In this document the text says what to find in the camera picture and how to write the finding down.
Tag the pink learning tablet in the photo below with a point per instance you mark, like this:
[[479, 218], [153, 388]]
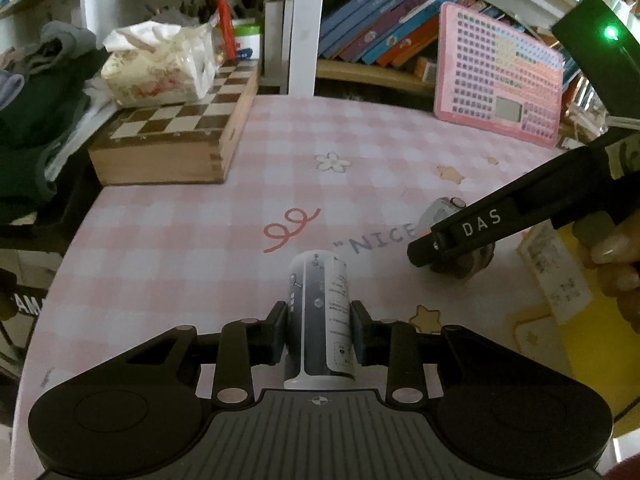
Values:
[[492, 77]]

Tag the yellow cardboard box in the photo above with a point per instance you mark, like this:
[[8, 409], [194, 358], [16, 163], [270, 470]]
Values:
[[601, 347]]

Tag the dark spray bottle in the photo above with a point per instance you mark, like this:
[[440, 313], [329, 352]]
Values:
[[319, 337]]

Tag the pile of clothes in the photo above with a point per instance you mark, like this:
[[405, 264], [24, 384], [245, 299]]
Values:
[[52, 100]]

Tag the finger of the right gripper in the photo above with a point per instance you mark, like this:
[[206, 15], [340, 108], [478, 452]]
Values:
[[561, 191]]

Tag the green white jar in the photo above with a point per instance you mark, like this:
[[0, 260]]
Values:
[[248, 39]]

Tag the wooden chess box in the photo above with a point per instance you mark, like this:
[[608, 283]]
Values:
[[175, 144]]

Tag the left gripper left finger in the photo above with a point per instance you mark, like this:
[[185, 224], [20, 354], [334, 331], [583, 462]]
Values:
[[243, 345]]

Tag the pink checkered tablecloth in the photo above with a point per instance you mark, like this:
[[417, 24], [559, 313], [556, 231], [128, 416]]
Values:
[[316, 173]]

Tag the grey tape roll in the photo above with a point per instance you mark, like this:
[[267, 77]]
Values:
[[459, 260]]

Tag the white yellow-bordered mat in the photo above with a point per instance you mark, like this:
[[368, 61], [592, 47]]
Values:
[[535, 335]]

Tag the red white-capped stick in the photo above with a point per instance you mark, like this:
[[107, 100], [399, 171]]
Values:
[[226, 27]]

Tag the floral tissue pack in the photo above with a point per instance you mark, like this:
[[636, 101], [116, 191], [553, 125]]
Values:
[[154, 64]]

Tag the row of blue books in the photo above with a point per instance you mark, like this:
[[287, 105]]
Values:
[[366, 31]]

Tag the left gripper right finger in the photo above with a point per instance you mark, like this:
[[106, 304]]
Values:
[[394, 346]]

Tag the person right hand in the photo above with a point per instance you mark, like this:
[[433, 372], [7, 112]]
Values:
[[613, 252]]

